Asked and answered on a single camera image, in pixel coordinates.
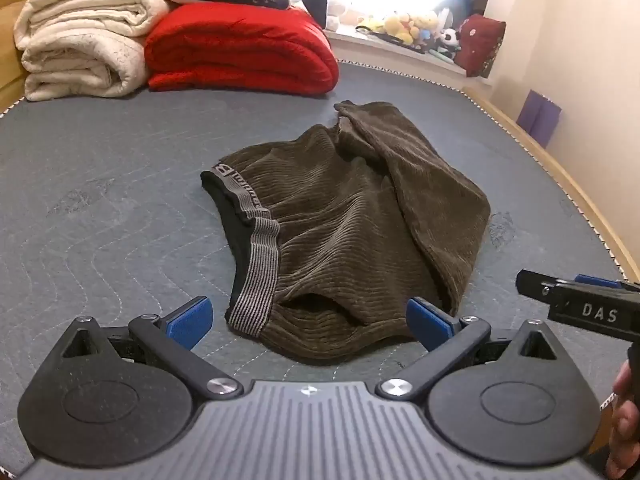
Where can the purple box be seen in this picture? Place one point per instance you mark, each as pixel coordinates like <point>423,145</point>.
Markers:
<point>539,117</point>

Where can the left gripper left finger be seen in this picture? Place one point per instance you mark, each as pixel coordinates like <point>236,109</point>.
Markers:
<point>111,396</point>

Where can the dark red cushion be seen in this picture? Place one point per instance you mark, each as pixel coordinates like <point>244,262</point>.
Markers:
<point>480,39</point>

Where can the person's right hand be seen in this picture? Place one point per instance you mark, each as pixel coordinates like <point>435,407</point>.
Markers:
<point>623,440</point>

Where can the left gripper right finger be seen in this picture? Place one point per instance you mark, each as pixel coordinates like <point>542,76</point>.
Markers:
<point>511,399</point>

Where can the brown corduroy pants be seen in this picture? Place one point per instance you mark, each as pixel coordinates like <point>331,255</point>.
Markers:
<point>333,232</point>

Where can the red folded blanket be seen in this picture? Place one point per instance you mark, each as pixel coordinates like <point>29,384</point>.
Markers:
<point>236,46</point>

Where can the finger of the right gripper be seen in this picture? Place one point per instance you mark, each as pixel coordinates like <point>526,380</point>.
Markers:
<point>532,282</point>
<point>595,281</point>

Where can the cream folded blanket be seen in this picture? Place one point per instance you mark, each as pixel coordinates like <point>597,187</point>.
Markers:
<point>85,47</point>

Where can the yellow plush toy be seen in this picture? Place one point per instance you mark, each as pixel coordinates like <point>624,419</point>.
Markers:
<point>404,27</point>

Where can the panda plush toy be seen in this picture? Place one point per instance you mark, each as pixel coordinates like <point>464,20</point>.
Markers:
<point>448,40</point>

